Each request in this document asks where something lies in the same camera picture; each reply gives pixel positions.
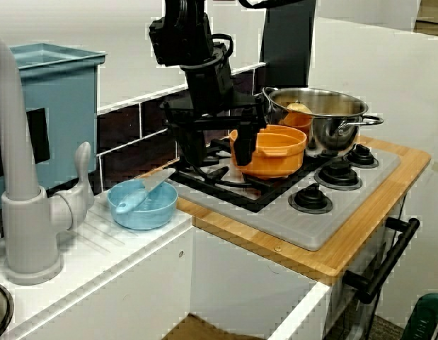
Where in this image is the blue plastic bin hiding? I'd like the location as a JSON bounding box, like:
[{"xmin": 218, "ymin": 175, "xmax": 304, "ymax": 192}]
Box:
[{"xmin": 0, "ymin": 42, "xmax": 108, "ymax": 194}]

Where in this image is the brown cardboard piece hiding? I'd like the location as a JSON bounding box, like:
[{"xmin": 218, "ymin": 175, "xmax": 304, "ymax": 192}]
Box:
[{"xmin": 161, "ymin": 313, "xmax": 265, "ymax": 340}]

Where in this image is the dark grey upright panel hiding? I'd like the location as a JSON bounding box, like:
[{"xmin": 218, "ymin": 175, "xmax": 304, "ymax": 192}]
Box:
[{"xmin": 259, "ymin": 0, "xmax": 318, "ymax": 97}]

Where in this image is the yellow toy chicken drumstick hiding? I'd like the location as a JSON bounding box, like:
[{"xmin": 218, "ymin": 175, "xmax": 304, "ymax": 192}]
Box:
[{"xmin": 287, "ymin": 101, "xmax": 313, "ymax": 115}]

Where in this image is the light blue plastic bowl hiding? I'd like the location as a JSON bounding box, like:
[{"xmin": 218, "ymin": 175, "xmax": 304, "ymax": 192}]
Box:
[{"xmin": 107, "ymin": 178, "xmax": 179, "ymax": 230}]

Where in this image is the black stove knob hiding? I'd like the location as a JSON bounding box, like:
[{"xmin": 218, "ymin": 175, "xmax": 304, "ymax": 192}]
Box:
[
  {"xmin": 314, "ymin": 157, "xmax": 363, "ymax": 188},
  {"xmin": 288, "ymin": 183, "xmax": 333, "ymax": 215},
  {"xmin": 344, "ymin": 143, "xmax": 380, "ymax": 169}
]

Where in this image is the grey toy stove plate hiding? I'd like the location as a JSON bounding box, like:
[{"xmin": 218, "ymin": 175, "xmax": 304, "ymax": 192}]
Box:
[{"xmin": 167, "ymin": 141, "xmax": 403, "ymax": 252}]

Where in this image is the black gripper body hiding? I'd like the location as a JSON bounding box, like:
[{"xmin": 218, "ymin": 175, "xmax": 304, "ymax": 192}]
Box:
[{"xmin": 163, "ymin": 58, "xmax": 267, "ymax": 134}]

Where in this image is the black burner grate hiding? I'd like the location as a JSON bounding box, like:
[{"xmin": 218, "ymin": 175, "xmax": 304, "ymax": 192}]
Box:
[{"xmin": 172, "ymin": 137, "xmax": 328, "ymax": 214}]

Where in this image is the blue handled grey spatula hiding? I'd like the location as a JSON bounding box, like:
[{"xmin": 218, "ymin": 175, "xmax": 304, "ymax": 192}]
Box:
[{"xmin": 115, "ymin": 167, "xmax": 177, "ymax": 215}]

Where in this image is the stainless steel pot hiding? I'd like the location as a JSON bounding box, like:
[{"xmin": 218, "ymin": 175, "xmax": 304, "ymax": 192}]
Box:
[{"xmin": 263, "ymin": 86, "xmax": 384, "ymax": 159}]

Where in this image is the black oven door handle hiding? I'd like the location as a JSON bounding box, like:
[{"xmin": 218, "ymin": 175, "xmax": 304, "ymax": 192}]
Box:
[{"xmin": 342, "ymin": 216, "xmax": 421, "ymax": 305}]

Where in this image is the orange plastic pot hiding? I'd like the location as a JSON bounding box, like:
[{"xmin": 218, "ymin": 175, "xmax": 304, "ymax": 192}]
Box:
[{"xmin": 229, "ymin": 124, "xmax": 308, "ymax": 180}]

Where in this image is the green clamp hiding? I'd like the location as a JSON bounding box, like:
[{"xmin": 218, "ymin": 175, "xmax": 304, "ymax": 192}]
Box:
[{"xmin": 404, "ymin": 293, "xmax": 438, "ymax": 340}]

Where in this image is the grey toy faucet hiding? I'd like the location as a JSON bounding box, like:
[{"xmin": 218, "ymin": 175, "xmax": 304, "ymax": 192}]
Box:
[{"xmin": 0, "ymin": 33, "xmax": 96, "ymax": 286}]

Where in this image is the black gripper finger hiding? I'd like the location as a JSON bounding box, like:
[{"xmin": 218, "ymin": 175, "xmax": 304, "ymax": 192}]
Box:
[
  {"xmin": 174, "ymin": 127, "xmax": 209, "ymax": 166},
  {"xmin": 236, "ymin": 122, "xmax": 259, "ymax": 166}
]

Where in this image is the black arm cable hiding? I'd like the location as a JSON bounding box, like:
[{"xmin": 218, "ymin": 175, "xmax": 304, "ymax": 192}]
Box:
[{"xmin": 210, "ymin": 33, "xmax": 236, "ymax": 61}]

